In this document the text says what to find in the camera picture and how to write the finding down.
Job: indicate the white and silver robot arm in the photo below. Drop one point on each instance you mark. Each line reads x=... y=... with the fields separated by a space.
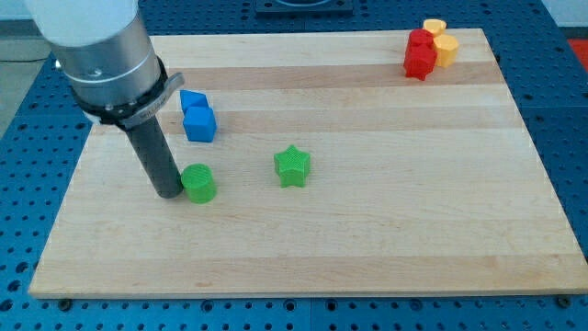
x=104 y=49

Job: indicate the green star block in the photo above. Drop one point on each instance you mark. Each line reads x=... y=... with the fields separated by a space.
x=292 y=167

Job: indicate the light wooden board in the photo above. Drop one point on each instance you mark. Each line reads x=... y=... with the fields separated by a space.
x=416 y=188

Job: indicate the green cylinder block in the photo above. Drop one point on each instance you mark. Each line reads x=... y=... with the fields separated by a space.
x=199 y=183

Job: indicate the blue cube block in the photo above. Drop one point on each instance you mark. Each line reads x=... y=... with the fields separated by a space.
x=200 y=124

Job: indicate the blue triangular block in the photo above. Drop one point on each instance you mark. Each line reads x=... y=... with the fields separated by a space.
x=190 y=99

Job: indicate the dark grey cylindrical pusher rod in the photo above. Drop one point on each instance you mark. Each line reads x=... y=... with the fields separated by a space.
x=149 y=144

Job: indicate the red star block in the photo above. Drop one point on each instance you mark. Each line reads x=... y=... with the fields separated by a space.
x=419 y=61

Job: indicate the red round block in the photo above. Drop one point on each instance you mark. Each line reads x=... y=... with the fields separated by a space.
x=420 y=37

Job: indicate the yellow heart block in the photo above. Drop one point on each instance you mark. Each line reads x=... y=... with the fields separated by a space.
x=435 y=26

